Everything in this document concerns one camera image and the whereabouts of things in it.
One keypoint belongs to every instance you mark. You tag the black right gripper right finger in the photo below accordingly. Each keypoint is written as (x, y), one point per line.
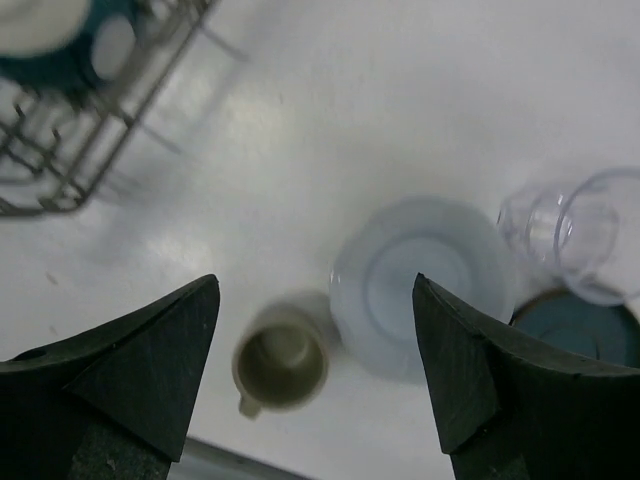
(508, 406)

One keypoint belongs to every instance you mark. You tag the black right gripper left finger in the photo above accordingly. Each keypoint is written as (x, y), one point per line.
(114, 402)

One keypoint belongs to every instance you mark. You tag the beige ceramic mug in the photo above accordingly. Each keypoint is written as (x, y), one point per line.
(282, 360)

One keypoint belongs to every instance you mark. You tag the teal and cream bowl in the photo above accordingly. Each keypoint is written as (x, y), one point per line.
(67, 45)

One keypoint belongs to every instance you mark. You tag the dark teal round plate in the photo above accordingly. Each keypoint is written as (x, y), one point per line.
(563, 320)

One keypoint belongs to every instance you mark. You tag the light blue scalloped plate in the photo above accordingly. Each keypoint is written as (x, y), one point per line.
(449, 242)

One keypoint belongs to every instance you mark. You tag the clear plastic cup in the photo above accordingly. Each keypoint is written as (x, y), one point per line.
(583, 233)

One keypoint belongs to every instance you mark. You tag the aluminium mounting rail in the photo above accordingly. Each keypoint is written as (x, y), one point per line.
(204, 461)

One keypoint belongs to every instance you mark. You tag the grey wire dish rack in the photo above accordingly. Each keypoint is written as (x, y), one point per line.
(57, 145)

